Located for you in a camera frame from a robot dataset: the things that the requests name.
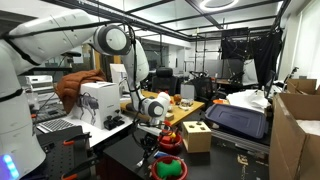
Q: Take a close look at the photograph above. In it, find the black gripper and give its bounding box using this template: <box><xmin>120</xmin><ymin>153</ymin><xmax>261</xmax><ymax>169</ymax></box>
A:
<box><xmin>140</xmin><ymin>128</ymin><xmax>165</xmax><ymax>162</ymax></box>

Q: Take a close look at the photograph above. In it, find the red plastic bowl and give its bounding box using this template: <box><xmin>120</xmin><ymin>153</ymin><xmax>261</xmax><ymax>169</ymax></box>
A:
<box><xmin>150</xmin><ymin>154</ymin><xmax>188</xmax><ymax>180</ymax></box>
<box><xmin>162</xmin><ymin>120</ymin><xmax>173</xmax><ymax>132</ymax></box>
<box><xmin>156</xmin><ymin>130</ymin><xmax>184</xmax><ymax>155</ymax></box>

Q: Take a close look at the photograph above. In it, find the orange shallow bowl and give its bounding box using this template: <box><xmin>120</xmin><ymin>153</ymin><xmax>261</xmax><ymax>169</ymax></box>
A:
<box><xmin>212</xmin><ymin>98</ymin><xmax>229</xmax><ymax>105</ymax></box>

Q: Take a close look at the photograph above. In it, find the blue and white tube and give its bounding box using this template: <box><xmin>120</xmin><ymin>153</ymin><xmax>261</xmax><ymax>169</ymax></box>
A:
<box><xmin>153</xmin><ymin>151</ymin><xmax>169</xmax><ymax>159</ymax></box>

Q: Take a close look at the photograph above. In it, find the green bone-shaped toy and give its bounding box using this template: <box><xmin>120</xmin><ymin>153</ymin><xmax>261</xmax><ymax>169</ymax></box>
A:
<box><xmin>155</xmin><ymin>159</ymin><xmax>183</xmax><ymax>179</ymax></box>

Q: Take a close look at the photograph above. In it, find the black game controller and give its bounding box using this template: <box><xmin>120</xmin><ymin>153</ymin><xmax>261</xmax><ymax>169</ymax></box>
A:
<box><xmin>103</xmin><ymin>114</ymin><xmax>126</xmax><ymax>131</ymax></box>

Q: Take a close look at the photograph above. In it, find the wooden shape sorter box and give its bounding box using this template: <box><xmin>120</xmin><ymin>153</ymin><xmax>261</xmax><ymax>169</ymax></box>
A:
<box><xmin>181</xmin><ymin>120</ymin><xmax>213</xmax><ymax>154</ymax></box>

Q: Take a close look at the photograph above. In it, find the white plush chicken toy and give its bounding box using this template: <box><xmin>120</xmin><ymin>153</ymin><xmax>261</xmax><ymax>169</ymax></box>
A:
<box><xmin>159</xmin><ymin>90</ymin><xmax>174</xmax><ymax>112</ymax></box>

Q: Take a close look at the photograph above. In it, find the clear glass jar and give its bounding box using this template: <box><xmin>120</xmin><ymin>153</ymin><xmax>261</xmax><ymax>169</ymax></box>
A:
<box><xmin>179</xmin><ymin>98</ymin><xmax>194</xmax><ymax>111</ymax></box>

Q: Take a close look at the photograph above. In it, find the black clamp with orange tip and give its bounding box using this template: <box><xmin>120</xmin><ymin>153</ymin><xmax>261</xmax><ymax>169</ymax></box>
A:
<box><xmin>61</xmin><ymin>154</ymin><xmax>99</xmax><ymax>180</ymax></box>
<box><xmin>63</xmin><ymin>132</ymin><xmax>93</xmax><ymax>147</ymax></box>

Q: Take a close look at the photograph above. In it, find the white robot dog box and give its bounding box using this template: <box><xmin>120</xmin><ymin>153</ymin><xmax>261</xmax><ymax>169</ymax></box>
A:
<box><xmin>72</xmin><ymin>81</ymin><xmax>122</xmax><ymax>130</ymax></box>

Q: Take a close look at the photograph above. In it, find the black padded office chair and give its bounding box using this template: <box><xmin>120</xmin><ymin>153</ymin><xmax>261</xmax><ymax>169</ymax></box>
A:
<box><xmin>148</xmin><ymin>67</ymin><xmax>179</xmax><ymax>96</ymax></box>

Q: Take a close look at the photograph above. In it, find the black mesh office chair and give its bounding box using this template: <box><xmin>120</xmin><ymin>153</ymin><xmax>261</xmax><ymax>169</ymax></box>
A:
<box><xmin>189</xmin><ymin>71</ymin><xmax>218</xmax><ymax>101</ymax></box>

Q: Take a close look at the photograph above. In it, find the white computer monitor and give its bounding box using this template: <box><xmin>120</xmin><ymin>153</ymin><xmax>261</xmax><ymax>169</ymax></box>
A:
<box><xmin>110</xmin><ymin>63</ymin><xmax>132</xmax><ymax>96</ymax></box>

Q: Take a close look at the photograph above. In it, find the black perforated mounting board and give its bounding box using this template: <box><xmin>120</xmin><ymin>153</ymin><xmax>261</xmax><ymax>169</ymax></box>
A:
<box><xmin>36</xmin><ymin>125</ymin><xmax>98</xmax><ymax>180</ymax></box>

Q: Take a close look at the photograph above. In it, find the dark blue bin lid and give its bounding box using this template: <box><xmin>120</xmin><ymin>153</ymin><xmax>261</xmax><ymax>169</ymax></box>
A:
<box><xmin>204</xmin><ymin>103</ymin><xmax>269</xmax><ymax>139</ymax></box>

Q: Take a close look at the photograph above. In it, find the silver keyboard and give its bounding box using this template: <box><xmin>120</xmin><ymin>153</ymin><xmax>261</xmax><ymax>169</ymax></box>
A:
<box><xmin>36</xmin><ymin>118</ymin><xmax>76</xmax><ymax>134</ymax></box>

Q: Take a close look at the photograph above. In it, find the brown puffer jacket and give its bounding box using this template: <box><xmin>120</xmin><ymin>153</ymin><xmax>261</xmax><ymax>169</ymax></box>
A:
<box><xmin>54</xmin><ymin>68</ymin><xmax>108</xmax><ymax>114</ymax></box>

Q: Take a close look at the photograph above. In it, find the white paper pile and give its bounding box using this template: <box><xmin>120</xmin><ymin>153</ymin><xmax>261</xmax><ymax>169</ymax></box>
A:
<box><xmin>226</xmin><ymin>89</ymin><xmax>271</xmax><ymax>113</ymax></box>

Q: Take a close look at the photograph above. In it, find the white printer device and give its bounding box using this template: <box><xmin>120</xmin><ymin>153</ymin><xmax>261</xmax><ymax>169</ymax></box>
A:
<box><xmin>25</xmin><ymin>74</ymin><xmax>61</xmax><ymax>104</ymax></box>

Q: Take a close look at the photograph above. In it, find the black computer monitor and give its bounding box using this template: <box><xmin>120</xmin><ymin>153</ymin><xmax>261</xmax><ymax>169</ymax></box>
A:
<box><xmin>264</xmin><ymin>69</ymin><xmax>277</xmax><ymax>99</ymax></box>

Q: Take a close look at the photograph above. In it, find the large brown cardboard box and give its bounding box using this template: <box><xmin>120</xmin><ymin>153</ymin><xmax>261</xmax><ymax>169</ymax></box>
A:
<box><xmin>268</xmin><ymin>92</ymin><xmax>320</xmax><ymax>180</ymax></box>

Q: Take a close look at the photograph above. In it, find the black hanging curtain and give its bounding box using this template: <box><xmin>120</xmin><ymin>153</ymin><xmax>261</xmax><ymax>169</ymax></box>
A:
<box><xmin>220</xmin><ymin>28</ymin><xmax>284</xmax><ymax>89</ymax></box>

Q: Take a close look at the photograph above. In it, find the small open cardboard box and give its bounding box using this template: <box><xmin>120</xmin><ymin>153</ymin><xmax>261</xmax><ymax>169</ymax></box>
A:
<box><xmin>286</xmin><ymin>78</ymin><xmax>320</xmax><ymax>96</ymax></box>

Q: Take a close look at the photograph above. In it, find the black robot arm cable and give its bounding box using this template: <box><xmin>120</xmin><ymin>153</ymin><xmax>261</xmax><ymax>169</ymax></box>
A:
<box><xmin>0</xmin><ymin>20</ymin><xmax>158</xmax><ymax>148</ymax></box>

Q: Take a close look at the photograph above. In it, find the round ring ceiling light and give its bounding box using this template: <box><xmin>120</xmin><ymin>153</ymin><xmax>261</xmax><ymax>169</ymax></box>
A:
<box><xmin>199</xmin><ymin>0</ymin><xmax>240</xmax><ymax>13</ymax></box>

